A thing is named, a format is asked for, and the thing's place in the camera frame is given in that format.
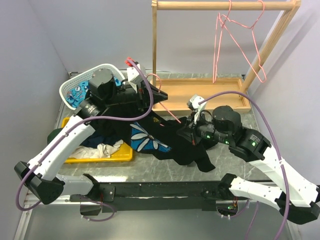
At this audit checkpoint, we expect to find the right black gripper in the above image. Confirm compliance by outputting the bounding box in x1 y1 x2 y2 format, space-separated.
176 108 232 144

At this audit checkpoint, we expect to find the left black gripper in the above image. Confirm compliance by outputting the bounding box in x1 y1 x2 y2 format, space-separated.
104 77 169 111

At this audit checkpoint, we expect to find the pink wire hanger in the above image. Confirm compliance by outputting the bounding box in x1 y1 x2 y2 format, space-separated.
146 73 182 125
212 0 232 84
217 0 267 83

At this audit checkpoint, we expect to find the black t shirt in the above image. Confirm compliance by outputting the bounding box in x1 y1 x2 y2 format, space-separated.
90 111 217 173

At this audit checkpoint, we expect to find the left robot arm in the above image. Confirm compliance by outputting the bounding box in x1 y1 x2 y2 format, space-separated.
14 68 168 205

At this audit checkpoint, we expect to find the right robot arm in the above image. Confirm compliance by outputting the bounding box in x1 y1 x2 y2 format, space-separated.
177 105 320 225

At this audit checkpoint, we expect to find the white plastic basket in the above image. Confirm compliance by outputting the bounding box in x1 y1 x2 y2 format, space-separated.
59 63 125 110

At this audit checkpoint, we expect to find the wooden clothes rack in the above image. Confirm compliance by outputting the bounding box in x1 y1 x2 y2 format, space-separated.
151 0 301 114

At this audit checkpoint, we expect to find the yellow plastic tray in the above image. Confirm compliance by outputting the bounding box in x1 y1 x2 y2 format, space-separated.
65 130 133 164

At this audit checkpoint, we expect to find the navy blue garment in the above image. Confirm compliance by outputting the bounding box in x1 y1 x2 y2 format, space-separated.
80 135 120 149

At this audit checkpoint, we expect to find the white cloth in tray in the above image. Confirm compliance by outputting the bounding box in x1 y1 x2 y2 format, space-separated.
69 140 124 159

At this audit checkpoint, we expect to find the blue shark print cloth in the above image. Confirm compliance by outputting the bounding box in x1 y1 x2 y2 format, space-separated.
64 72 124 109

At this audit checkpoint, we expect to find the dark green garment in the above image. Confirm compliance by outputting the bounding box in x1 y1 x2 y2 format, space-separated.
46 128 63 145

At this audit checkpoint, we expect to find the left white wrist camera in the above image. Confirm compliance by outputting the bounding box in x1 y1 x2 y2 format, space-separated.
125 57 146 92

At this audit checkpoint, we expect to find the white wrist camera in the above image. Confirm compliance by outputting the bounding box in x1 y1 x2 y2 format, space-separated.
125 57 146 92
187 94 207 124

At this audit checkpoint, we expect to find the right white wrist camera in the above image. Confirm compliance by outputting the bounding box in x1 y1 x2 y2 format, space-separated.
187 94 207 124

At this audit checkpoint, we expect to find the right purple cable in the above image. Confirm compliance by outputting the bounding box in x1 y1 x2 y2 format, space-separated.
198 91 291 240

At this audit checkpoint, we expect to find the purple cable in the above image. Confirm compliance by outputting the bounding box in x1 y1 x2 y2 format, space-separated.
15 61 154 212
198 91 291 240

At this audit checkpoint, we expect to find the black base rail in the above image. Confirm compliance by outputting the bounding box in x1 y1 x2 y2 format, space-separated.
69 181 236 211

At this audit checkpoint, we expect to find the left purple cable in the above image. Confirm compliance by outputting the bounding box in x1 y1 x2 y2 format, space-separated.
15 61 154 212

